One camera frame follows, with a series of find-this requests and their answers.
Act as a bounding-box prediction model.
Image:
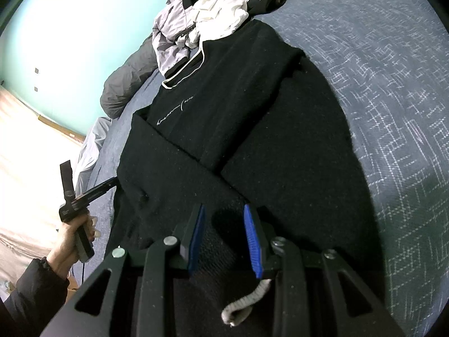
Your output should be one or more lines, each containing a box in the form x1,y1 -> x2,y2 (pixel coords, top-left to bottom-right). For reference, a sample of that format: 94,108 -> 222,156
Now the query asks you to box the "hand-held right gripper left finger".
40,204 -> 207,337

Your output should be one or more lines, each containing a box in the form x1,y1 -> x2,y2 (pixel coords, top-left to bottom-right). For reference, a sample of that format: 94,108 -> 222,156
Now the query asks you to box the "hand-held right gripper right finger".
244,204 -> 404,337

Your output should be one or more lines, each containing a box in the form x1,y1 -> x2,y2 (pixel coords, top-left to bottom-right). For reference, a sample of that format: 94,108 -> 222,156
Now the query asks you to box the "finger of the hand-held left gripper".
75,177 -> 120,204

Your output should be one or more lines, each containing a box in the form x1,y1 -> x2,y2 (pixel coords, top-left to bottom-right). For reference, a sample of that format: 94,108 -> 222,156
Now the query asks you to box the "black sweater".
105,19 -> 383,337

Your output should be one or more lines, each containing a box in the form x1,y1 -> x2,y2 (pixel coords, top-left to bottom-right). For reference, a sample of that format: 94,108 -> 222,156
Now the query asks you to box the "person's left forearm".
0,256 -> 71,337

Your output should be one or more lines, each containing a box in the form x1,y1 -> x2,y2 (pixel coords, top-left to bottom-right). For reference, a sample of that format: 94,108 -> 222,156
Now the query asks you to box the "person's left hand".
45,214 -> 100,279

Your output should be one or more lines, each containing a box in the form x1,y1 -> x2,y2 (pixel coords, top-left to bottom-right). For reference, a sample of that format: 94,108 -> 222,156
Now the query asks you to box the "light grey blanket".
72,117 -> 113,201

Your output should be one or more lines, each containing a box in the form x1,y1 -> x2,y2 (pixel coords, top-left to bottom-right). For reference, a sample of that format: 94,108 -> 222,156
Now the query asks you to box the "pink curtain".
0,88 -> 86,281

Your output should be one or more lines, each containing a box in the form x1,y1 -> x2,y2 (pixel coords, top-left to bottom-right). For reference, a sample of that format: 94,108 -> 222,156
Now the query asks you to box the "grey and black jacket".
152,0 -> 232,76

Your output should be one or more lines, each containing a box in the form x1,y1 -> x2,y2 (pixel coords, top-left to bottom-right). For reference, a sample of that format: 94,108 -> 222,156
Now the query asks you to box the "blue patterned bed sheet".
70,0 -> 449,337

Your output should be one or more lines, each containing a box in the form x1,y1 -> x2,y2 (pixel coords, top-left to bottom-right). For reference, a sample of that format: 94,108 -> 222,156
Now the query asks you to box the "white shirt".
175,0 -> 281,48

